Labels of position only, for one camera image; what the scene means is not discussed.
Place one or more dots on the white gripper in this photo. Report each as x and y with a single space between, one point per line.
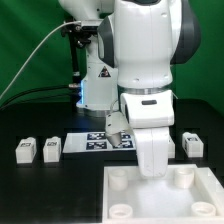
151 144

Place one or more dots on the white square table top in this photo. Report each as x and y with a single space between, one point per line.
187 194

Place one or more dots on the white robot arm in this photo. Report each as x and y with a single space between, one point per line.
130 48

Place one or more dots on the white marker sheet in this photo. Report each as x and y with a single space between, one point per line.
95 142

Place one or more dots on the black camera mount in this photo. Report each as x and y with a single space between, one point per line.
79 34

